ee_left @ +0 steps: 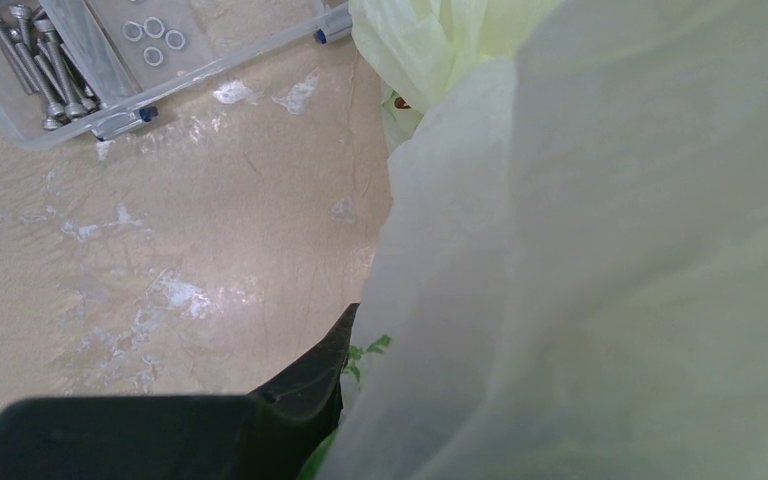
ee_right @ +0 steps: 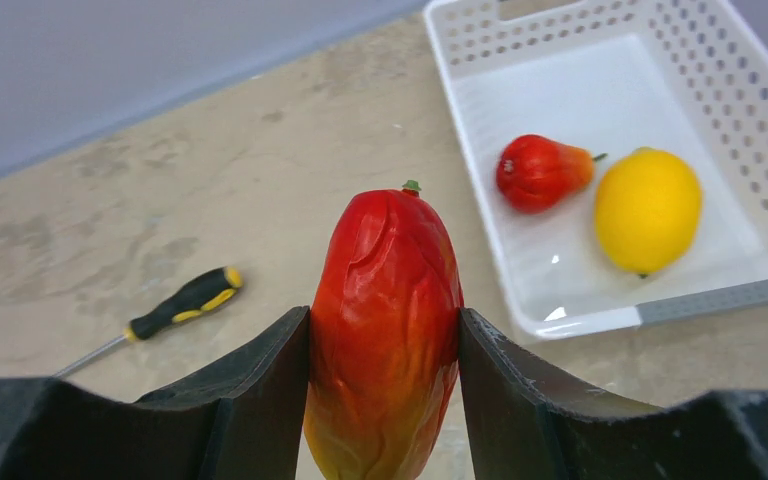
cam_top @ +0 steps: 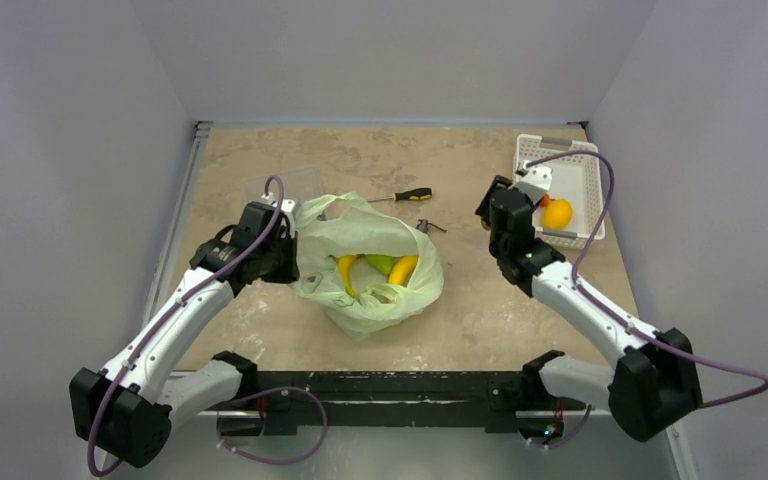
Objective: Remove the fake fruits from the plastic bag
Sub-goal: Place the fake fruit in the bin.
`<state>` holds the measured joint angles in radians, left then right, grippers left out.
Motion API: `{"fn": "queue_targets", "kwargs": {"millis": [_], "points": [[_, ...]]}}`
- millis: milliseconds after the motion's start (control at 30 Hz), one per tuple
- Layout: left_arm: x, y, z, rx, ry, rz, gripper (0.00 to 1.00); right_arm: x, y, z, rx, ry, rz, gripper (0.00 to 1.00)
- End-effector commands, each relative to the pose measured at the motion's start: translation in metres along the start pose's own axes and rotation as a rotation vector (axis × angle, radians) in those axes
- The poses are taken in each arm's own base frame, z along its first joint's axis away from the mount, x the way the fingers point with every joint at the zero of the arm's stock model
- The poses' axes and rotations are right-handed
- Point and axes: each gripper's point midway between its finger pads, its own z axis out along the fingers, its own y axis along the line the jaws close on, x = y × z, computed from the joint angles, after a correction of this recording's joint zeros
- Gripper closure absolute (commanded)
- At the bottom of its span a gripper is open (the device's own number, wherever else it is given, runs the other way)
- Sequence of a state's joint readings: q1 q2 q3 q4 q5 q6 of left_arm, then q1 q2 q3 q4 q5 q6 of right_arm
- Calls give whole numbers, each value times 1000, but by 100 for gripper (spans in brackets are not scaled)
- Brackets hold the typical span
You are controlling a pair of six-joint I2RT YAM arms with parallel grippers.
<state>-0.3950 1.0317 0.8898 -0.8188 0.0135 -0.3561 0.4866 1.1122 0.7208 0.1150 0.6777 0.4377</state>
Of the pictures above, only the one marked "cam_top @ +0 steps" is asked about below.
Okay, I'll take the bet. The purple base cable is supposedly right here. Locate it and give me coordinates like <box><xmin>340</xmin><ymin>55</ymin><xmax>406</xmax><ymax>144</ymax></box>
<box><xmin>214</xmin><ymin>388</ymin><xmax>328</xmax><ymax>466</ymax></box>

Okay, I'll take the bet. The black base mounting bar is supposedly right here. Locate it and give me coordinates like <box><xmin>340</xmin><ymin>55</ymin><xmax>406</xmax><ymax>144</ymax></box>
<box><xmin>206</xmin><ymin>371</ymin><xmax>585</xmax><ymax>436</ymax></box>

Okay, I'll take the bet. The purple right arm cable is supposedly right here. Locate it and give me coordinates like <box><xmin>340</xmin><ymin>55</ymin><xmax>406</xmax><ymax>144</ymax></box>
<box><xmin>523</xmin><ymin>150</ymin><xmax>768</xmax><ymax>409</ymax></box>

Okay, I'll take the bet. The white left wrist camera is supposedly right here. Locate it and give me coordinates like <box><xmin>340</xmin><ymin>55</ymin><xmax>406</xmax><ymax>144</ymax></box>
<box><xmin>260</xmin><ymin>192</ymin><xmax>302</xmax><ymax>238</ymax></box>

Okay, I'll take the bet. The white plastic basket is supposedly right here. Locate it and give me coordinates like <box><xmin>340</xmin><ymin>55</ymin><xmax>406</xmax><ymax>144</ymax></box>
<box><xmin>513</xmin><ymin>134</ymin><xmax>605</xmax><ymax>250</ymax></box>

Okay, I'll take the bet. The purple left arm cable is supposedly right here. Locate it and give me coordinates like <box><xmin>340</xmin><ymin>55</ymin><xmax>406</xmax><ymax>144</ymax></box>
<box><xmin>85</xmin><ymin>175</ymin><xmax>286</xmax><ymax>478</ymax></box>

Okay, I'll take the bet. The yellow fake lemon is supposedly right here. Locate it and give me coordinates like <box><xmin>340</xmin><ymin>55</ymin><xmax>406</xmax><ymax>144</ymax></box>
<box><xmin>541</xmin><ymin>199</ymin><xmax>574</xmax><ymax>230</ymax></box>

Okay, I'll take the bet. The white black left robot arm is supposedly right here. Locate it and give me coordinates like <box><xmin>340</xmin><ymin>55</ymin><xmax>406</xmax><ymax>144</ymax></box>
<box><xmin>69</xmin><ymin>200</ymin><xmax>301</xmax><ymax>468</ymax></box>

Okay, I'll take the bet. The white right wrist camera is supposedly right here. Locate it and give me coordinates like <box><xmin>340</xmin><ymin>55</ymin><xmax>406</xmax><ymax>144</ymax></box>
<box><xmin>512</xmin><ymin>161</ymin><xmax>553</xmax><ymax>204</ymax></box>

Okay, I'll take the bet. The green plastic bag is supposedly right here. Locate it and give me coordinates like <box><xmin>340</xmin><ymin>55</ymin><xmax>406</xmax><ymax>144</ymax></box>
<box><xmin>291</xmin><ymin>192</ymin><xmax>444</xmax><ymax>340</ymax></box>

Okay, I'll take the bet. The clear plastic screw box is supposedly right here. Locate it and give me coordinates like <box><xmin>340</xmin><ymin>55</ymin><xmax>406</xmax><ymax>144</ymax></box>
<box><xmin>244</xmin><ymin>167</ymin><xmax>325</xmax><ymax>203</ymax></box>

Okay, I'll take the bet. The yellow black screwdriver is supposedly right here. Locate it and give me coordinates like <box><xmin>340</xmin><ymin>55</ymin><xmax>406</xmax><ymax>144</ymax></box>
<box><xmin>369</xmin><ymin>187</ymin><xmax>433</xmax><ymax>203</ymax></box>

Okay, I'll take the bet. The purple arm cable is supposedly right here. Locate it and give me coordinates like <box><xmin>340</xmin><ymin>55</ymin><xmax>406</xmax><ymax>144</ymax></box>
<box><xmin>523</xmin><ymin>150</ymin><xmax>768</xmax><ymax>409</ymax></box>
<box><xmin>85</xmin><ymin>175</ymin><xmax>286</xmax><ymax>478</ymax></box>

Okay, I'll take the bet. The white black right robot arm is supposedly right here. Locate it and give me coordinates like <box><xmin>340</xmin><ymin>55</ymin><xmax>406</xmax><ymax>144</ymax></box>
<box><xmin>476</xmin><ymin>175</ymin><xmax>703</xmax><ymax>442</ymax></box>

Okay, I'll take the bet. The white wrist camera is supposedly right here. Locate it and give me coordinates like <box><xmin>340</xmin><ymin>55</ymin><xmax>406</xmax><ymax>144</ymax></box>
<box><xmin>260</xmin><ymin>192</ymin><xmax>302</xmax><ymax>238</ymax></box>
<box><xmin>512</xmin><ymin>161</ymin><xmax>553</xmax><ymax>204</ymax></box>

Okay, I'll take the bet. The green fake apple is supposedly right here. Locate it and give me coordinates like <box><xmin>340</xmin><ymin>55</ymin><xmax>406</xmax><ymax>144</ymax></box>
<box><xmin>364</xmin><ymin>254</ymin><xmax>397</xmax><ymax>276</ymax></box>

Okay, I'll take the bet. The yellow fake banana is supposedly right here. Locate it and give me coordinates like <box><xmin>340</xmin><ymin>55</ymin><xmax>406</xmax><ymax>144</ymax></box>
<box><xmin>337</xmin><ymin>254</ymin><xmax>359</xmax><ymax>297</ymax></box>
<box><xmin>388</xmin><ymin>256</ymin><xmax>418</xmax><ymax>286</ymax></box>

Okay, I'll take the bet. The grey metal faucet tap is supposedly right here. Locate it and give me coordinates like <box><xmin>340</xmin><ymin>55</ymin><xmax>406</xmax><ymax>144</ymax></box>
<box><xmin>416</xmin><ymin>219</ymin><xmax>447</xmax><ymax>234</ymax></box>

